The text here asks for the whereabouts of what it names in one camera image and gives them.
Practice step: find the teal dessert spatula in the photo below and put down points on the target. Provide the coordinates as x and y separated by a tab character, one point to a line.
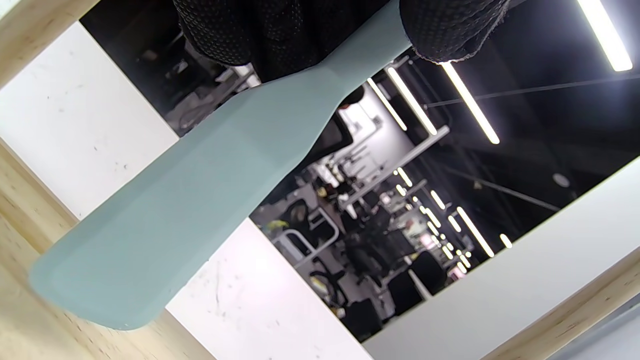
175	210

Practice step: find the person's left hand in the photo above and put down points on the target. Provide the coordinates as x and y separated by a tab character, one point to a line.
280	30

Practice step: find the white rolling cart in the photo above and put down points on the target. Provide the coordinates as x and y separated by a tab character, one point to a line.
320	252

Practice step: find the row of ceiling light strips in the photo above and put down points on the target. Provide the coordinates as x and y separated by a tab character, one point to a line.
472	107

